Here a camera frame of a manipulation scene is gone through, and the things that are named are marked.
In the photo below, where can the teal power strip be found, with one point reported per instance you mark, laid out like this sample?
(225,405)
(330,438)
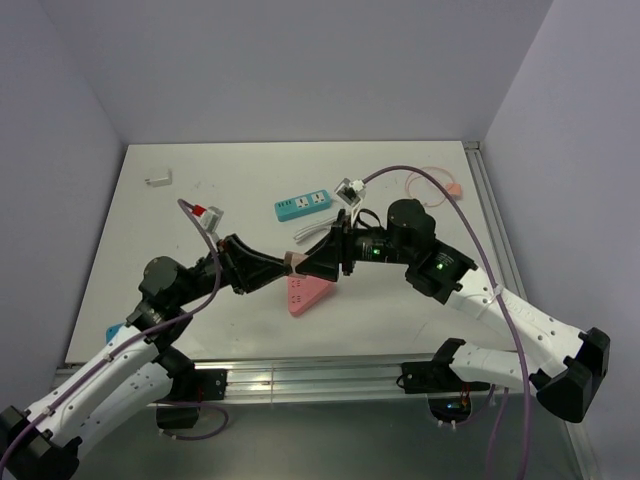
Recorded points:
(302,205)

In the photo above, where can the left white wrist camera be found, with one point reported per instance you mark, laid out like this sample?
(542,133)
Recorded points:
(209,218)

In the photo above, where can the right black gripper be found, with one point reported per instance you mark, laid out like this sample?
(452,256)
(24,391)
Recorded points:
(337,245)

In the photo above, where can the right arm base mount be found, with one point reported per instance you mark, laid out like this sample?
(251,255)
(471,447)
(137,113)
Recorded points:
(451,401)

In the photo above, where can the white wall charger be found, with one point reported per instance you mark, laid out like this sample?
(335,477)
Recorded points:
(158,177)

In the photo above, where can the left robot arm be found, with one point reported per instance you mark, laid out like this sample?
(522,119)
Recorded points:
(47,439)

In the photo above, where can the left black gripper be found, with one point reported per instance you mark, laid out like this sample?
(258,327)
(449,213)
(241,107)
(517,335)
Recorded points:
(238,260)

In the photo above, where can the aluminium rail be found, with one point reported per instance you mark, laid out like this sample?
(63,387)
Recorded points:
(501,245)
(300,380)

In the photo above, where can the front aluminium rail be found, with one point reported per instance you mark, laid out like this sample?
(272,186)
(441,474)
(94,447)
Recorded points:
(300,380)

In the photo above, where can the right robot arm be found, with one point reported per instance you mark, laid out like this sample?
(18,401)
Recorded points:
(562,365)

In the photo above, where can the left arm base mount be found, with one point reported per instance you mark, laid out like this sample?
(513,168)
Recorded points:
(191,395)

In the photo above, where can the right side aluminium rail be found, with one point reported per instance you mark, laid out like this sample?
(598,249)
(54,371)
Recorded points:
(501,245)

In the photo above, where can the pink triangular power strip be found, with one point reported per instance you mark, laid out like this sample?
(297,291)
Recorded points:
(304,293)

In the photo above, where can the small blue adapter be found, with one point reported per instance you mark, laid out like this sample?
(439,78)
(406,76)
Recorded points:
(111,332)

